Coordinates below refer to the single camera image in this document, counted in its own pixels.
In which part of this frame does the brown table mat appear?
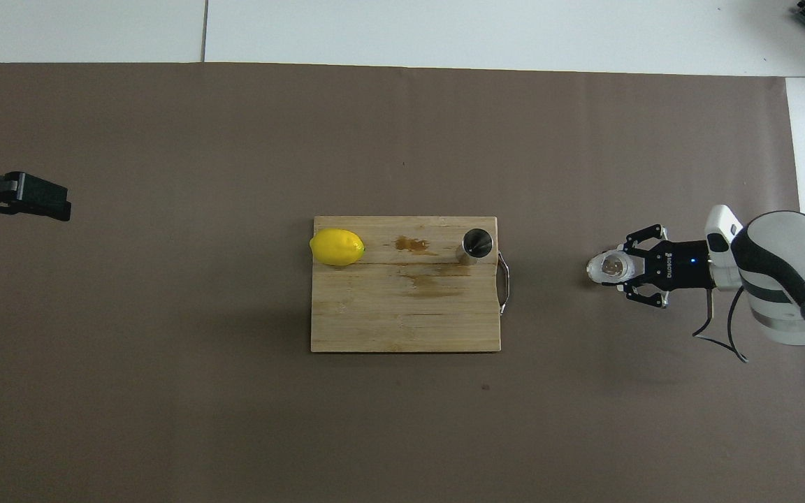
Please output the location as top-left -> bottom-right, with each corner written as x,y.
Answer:
0,61 -> 805,503

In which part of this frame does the metal cutting board handle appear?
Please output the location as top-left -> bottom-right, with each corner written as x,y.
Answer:
497,251 -> 512,314

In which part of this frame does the steel jigger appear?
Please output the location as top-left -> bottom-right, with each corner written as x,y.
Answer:
456,228 -> 494,265

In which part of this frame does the yellow lemon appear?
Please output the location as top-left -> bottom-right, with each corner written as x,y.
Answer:
309,228 -> 366,268

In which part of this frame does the wooden cutting board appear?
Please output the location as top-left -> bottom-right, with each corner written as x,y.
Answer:
310,215 -> 502,353

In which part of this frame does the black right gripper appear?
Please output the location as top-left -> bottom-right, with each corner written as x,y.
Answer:
616,224 -> 715,309

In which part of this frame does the clear faceted glass cup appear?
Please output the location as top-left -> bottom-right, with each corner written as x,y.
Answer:
586,249 -> 635,287

